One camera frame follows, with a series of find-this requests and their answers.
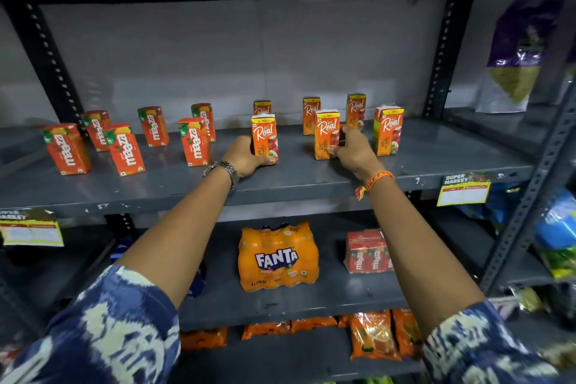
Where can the silver metal wrist watch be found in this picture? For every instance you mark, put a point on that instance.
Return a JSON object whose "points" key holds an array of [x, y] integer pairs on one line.
{"points": [[227, 168]]}

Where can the blue patterned shirt sleeve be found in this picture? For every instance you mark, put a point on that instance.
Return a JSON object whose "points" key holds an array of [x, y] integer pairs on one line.
{"points": [[477, 347], [117, 329]]}

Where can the person's left thumb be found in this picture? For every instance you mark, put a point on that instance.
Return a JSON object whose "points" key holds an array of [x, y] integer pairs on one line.
{"points": [[266, 161]]}

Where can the row of red juice cartons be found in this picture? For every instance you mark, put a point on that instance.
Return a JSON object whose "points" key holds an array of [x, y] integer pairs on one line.
{"points": [[67, 149]]}

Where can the orange drink carton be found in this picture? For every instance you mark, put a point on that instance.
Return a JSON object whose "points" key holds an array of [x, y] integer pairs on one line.
{"points": [[264, 136], [325, 131]]}

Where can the blue and green packet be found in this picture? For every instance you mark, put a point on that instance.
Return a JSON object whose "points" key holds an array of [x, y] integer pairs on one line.
{"points": [[558, 235]]}

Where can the person's right forearm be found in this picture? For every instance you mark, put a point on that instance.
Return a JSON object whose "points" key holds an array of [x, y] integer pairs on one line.
{"points": [[418, 253]]}

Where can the row of orange juice cartons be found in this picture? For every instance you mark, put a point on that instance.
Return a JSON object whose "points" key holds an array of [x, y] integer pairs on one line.
{"points": [[388, 131]]}

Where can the red juice carton multipack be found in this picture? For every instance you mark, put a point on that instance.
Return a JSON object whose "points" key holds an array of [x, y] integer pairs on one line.
{"points": [[366, 252]]}

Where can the dark blue packet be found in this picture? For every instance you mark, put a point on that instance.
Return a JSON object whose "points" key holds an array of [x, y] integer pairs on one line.
{"points": [[198, 282]]}

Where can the blue patterned left shirt sleeve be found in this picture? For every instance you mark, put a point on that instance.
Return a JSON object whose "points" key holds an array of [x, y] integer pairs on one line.
{"points": [[117, 329]]}

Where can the dark grey metal shelf rack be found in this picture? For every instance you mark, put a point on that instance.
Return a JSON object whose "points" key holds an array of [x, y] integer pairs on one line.
{"points": [[306, 179]]}

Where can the person's right thumb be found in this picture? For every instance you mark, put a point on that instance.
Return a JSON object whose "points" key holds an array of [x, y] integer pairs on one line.
{"points": [[336, 150]]}

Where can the row of orange snack packets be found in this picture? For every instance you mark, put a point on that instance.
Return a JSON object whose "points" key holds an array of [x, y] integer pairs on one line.
{"points": [[373, 336]]}

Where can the person's left forearm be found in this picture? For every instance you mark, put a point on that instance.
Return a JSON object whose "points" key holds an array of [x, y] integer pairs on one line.
{"points": [[180, 235]]}

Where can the purple and white bag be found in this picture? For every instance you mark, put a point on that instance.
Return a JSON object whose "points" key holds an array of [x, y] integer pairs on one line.
{"points": [[517, 59]]}

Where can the yellow shelf price label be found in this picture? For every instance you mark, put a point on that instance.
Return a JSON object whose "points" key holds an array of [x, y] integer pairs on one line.
{"points": [[463, 192], [31, 230]]}

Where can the adjoining grey metal shelf rack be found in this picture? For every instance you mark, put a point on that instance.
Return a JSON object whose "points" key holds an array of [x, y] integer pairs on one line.
{"points": [[522, 222]]}

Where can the blue plastic packet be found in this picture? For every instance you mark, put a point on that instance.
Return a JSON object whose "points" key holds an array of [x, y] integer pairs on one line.
{"points": [[499, 206]]}

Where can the blue patterned right shirt sleeve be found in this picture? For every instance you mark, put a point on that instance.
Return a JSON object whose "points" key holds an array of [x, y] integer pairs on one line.
{"points": [[477, 347]]}

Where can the person's left hand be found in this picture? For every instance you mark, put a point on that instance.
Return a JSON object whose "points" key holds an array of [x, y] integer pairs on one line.
{"points": [[240, 156]]}

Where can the orange soda bottle multipack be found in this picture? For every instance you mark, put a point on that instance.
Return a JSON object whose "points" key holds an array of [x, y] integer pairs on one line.
{"points": [[276, 257]]}

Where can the person's right hand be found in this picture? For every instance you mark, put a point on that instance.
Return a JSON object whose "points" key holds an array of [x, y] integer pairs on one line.
{"points": [[357, 154]]}

